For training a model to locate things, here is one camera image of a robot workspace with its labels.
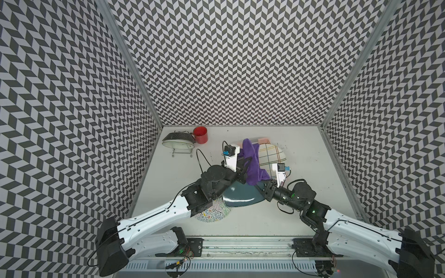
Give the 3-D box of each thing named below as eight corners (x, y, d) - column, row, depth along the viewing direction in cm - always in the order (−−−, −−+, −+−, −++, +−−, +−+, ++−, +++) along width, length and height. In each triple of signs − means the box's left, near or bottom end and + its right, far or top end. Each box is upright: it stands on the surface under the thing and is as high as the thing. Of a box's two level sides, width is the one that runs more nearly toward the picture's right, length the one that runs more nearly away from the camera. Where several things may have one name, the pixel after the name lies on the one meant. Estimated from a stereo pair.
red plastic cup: (194, 144, 111) (192, 135, 104) (196, 135, 116) (193, 126, 109) (207, 144, 111) (205, 135, 104) (208, 135, 116) (206, 126, 109)
